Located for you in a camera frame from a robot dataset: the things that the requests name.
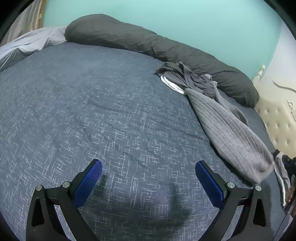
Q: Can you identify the grey quilted sweatshirt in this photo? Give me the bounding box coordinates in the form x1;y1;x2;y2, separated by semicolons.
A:
185;88;274;185

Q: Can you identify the person's right hand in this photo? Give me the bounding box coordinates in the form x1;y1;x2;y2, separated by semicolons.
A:
285;189;295;206

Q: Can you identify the cream tufted headboard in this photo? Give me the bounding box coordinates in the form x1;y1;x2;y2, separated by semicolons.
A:
253;65;296;157

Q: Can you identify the blue patterned bed sheet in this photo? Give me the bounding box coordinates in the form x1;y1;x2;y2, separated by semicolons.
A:
0;41;287;241

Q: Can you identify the white t-shirt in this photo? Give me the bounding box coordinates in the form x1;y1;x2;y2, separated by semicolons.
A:
160;75;186;96

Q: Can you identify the dark grey thin garment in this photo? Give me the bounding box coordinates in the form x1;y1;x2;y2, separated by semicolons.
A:
156;62;219;99

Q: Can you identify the light grey blanket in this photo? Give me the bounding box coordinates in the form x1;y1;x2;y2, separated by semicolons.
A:
1;27;66;71

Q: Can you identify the long dark grey pillow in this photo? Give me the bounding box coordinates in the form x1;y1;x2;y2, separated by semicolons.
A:
64;14;259;108

